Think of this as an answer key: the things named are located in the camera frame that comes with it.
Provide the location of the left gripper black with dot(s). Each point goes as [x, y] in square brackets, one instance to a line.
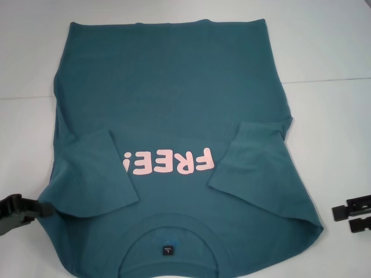
[14, 224]

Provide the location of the teal t-shirt with pink print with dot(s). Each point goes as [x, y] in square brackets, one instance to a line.
[174, 87]

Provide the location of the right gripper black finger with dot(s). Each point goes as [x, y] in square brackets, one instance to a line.
[353, 208]
[360, 224]

